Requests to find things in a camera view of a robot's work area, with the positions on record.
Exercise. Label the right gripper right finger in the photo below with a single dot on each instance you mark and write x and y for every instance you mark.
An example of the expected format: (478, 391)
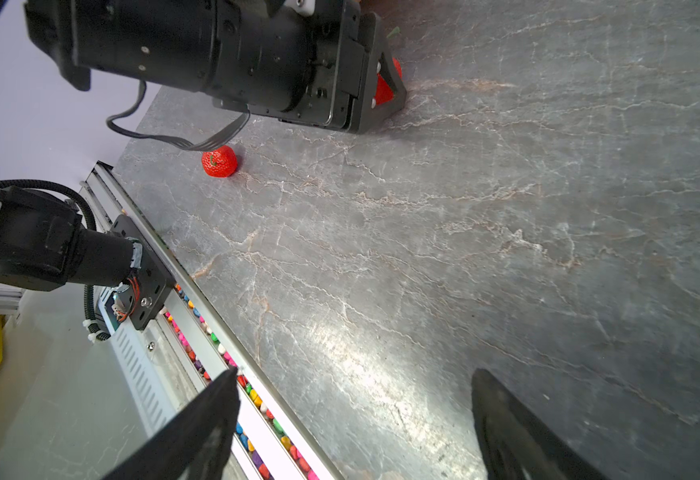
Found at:
(514, 442)

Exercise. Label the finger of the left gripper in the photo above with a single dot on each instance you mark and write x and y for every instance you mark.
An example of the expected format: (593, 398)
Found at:
(377, 60)

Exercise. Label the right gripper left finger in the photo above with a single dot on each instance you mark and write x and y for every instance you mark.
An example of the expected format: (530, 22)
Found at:
(196, 443)

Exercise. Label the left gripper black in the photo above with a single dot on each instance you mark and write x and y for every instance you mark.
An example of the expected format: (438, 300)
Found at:
(259, 56)

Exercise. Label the fake red cherry front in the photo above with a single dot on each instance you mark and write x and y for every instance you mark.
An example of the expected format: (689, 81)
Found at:
(384, 92)

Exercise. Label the fake red strawberry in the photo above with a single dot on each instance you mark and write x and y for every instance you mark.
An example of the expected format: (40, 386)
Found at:
(220, 163)

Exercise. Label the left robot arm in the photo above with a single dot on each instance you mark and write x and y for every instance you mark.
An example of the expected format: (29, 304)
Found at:
(48, 238)

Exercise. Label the white vented cover strip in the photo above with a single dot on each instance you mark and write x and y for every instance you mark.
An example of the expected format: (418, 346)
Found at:
(139, 356)

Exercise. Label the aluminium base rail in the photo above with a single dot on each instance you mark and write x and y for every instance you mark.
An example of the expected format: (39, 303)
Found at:
(199, 346)

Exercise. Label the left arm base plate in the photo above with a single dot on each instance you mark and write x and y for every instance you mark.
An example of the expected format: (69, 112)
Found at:
(143, 282)

